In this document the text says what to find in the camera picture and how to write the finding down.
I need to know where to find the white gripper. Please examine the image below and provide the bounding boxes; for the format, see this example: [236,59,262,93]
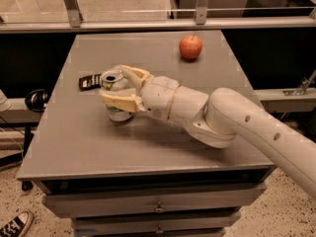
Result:
[99,65,180,120]

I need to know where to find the white green 7up can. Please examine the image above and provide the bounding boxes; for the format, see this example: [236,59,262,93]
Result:
[100,69,133,122]

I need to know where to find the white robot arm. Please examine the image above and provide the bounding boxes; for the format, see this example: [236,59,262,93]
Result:
[100,65,316,198]

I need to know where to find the black snack bar wrapper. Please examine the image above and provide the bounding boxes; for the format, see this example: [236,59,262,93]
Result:
[78,74,101,91]

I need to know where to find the red apple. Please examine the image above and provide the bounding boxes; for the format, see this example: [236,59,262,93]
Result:
[179,35,202,60]

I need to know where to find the grey drawer cabinet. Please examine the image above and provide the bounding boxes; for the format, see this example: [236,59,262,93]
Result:
[16,30,294,237]

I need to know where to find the black headphones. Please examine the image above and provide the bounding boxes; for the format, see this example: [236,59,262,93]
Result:
[25,89,48,113]

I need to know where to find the grey side shelf left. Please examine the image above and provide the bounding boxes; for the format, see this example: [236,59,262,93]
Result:
[0,98,46,123]

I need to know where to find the top drawer with knob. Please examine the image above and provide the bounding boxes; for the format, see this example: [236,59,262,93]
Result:
[42,183,267,218]

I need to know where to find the drawer with knob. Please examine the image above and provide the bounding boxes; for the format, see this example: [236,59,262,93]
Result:
[72,211,241,237]
[42,183,267,218]

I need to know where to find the grey side ledge right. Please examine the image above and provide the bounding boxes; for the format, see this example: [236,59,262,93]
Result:
[255,88,316,113]

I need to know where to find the metal clamp on ledge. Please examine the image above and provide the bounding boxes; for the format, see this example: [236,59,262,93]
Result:
[283,69,316,96]

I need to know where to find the black white sneaker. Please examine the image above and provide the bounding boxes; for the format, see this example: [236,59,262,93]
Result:
[0,211,34,237]

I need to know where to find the metal window rail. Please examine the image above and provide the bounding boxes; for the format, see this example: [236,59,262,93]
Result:
[0,16,316,34]

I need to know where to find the left metal bracket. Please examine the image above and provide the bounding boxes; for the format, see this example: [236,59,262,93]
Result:
[63,0,83,28]

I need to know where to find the metal bracket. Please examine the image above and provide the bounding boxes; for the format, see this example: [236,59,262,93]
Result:
[195,0,209,25]
[63,0,83,28]

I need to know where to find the right metal bracket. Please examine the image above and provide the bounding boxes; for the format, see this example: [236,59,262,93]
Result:
[195,0,209,25]

